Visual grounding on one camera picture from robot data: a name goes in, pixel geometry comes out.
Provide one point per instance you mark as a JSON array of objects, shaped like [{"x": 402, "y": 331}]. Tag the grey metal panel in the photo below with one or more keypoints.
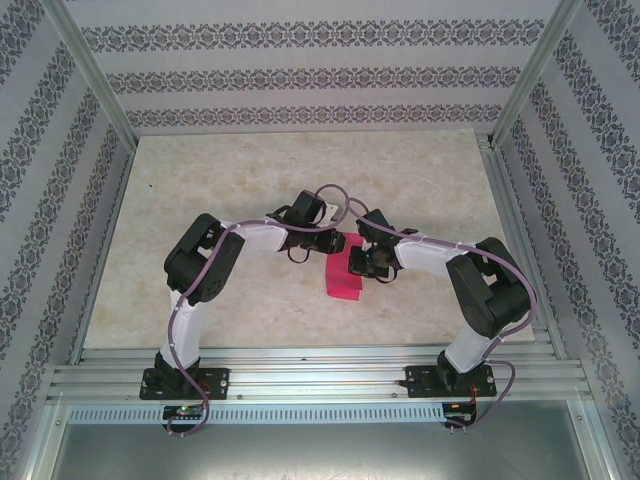
[{"x": 320, "y": 450}]

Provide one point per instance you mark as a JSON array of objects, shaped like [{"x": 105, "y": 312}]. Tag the aluminium side rail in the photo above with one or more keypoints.
[
  {"x": 520, "y": 250},
  {"x": 95, "y": 280}
]

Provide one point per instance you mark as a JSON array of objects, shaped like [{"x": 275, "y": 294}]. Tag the left aluminium frame post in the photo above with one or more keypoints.
[{"x": 90, "y": 65}]

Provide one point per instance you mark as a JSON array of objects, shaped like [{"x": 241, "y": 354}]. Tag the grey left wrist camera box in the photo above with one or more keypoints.
[{"x": 333, "y": 208}]

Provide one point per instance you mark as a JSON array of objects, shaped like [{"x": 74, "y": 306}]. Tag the pink paper sheet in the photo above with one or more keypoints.
[{"x": 342, "y": 282}]

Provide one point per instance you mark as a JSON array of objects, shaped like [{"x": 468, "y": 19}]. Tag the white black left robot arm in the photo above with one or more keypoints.
[{"x": 192, "y": 330}]

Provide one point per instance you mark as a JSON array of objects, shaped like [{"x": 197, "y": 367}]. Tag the aluminium mounting rail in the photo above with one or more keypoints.
[{"x": 315, "y": 375}]

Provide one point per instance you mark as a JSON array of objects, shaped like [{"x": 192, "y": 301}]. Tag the aluminium frame post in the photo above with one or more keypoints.
[
  {"x": 90, "y": 65},
  {"x": 535, "y": 65}
]

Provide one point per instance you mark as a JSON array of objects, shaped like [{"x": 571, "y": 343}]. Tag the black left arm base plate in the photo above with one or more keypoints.
[{"x": 220, "y": 382}]

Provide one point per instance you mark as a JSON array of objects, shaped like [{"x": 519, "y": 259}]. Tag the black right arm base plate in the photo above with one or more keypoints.
[{"x": 415, "y": 382}]

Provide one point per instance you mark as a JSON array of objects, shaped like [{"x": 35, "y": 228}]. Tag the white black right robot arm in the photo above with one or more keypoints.
[{"x": 425, "y": 257}]

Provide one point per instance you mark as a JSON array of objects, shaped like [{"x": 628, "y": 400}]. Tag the right aluminium frame post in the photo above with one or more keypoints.
[{"x": 535, "y": 65}]

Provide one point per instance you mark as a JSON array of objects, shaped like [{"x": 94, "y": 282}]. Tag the left circuit board green light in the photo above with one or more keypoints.
[{"x": 182, "y": 411}]

